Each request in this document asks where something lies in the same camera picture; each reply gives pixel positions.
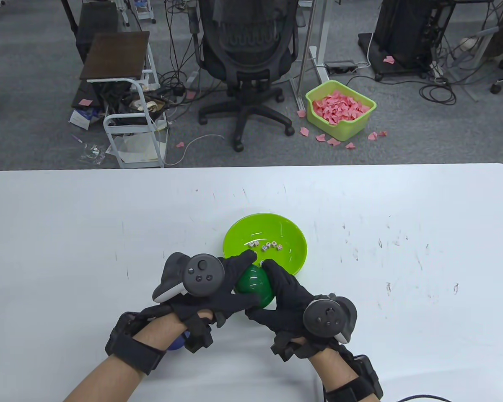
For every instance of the black wheeled platform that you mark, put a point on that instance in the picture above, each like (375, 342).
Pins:
(366, 50)

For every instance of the light green plastic bin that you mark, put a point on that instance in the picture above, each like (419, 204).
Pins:
(348, 127)

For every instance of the grey power box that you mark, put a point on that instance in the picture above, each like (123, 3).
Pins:
(339, 66)

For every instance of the pile of pink scraps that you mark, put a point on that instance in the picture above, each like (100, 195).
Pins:
(339, 108)

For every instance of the clear plastic wrapper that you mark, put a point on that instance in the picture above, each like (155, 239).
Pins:
(93, 153)

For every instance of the scattered pink floor scraps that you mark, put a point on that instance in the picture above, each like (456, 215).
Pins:
(333, 142)

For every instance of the white desk leg frame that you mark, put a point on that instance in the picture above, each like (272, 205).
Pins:
(314, 58)

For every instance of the dark side table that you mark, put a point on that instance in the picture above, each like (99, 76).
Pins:
(96, 16)

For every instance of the person's left forearm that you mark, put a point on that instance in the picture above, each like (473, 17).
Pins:
(117, 377)

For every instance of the black mesh office chair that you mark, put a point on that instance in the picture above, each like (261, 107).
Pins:
(251, 50)

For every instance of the person's right hand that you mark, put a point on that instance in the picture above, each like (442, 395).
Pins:
(289, 301)

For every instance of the brown top side table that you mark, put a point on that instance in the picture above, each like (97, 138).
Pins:
(115, 54)

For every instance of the white cardboard box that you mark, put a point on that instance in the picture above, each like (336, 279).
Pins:
(79, 119)

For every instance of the lime green plastic bowl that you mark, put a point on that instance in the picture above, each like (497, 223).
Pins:
(285, 230)

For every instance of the dark grey motion controller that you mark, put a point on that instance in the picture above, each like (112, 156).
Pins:
(325, 320)
(201, 274)

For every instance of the green dice cup cover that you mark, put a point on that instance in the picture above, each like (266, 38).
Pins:
(251, 280)

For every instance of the black computer tower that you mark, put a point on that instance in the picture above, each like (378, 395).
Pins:
(402, 29)

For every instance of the white metal cart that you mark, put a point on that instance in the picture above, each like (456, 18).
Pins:
(128, 127)

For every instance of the group of white dice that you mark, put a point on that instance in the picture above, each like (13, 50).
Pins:
(279, 248)

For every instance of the person's left hand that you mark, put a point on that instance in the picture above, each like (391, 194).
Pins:
(230, 301)

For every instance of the blue dice cup cover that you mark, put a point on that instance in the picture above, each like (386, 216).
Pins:
(178, 342)

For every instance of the person's right forearm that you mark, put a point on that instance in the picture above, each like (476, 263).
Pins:
(335, 372)

